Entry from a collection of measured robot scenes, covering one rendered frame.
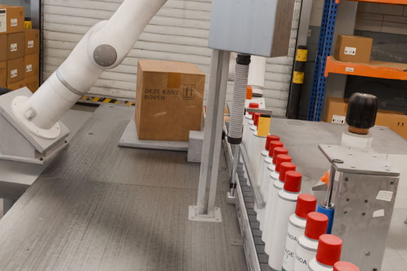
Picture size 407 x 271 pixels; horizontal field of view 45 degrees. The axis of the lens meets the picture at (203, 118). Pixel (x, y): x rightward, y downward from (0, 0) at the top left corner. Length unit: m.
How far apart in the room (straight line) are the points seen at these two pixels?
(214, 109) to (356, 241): 0.51
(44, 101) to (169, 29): 4.09
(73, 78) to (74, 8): 4.39
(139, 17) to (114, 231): 0.66
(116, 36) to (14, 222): 0.61
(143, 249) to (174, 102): 0.82
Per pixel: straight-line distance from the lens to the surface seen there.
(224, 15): 1.15
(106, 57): 1.51
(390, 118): 5.17
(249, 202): 1.33
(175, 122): 1.88
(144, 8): 1.53
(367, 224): 0.92
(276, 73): 5.60
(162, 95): 1.85
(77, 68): 1.61
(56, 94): 1.64
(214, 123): 1.25
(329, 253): 0.73
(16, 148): 1.70
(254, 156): 1.40
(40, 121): 1.69
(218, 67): 1.22
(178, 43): 5.65
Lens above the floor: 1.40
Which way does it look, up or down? 14 degrees down
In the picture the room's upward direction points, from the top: 5 degrees clockwise
